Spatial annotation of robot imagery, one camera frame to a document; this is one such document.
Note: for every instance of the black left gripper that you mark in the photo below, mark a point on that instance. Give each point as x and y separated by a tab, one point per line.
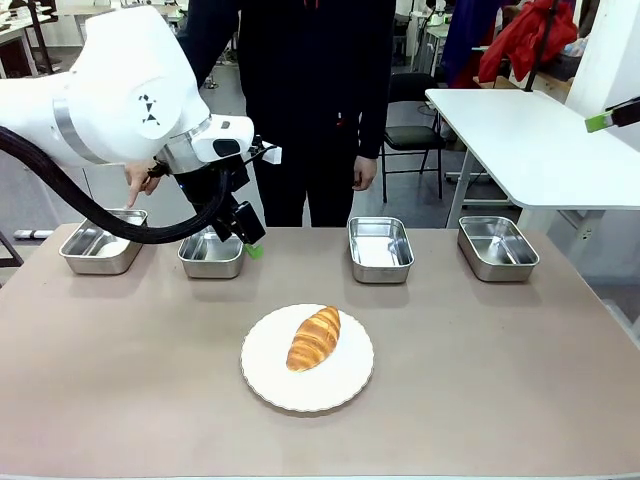
205	190

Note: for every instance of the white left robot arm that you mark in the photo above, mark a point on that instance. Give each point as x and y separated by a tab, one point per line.
115	90

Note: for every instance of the person's left forearm black sleeve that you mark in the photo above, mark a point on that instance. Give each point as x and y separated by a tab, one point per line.
372	125

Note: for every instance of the steel rectangular container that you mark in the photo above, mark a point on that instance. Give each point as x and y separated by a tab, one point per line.
380	274
107	260
215	267
500	272

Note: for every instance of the golden croissant bread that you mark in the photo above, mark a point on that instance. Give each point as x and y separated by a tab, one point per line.
314	340

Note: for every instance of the person's right hand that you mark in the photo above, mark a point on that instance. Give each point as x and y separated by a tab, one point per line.
142	182

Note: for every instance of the person's left hand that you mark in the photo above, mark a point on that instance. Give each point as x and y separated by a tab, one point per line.
365	174

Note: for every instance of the grey storage basket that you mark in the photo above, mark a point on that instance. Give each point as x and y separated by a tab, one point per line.
567	65

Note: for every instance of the large white side table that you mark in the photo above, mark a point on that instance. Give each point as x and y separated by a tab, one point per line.
530	145

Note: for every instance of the black stand pole clamped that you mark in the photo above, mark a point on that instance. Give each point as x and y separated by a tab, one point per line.
540	45

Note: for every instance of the red jacket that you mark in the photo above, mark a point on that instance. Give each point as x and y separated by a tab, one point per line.
525	40

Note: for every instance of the person in black clothes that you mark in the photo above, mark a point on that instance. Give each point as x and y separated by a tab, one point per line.
315	90

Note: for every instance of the white scalloped plate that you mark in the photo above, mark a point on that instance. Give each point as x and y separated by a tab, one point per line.
280	380

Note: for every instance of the blue cloth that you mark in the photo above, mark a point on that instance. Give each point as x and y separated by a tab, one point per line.
465	45

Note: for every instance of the black folding chair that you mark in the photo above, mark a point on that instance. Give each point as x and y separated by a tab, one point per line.
412	137

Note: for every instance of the black tripod stand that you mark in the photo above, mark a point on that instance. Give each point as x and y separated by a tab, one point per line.
40	40

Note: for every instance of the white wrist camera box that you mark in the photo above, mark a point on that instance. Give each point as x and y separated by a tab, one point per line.
271	154

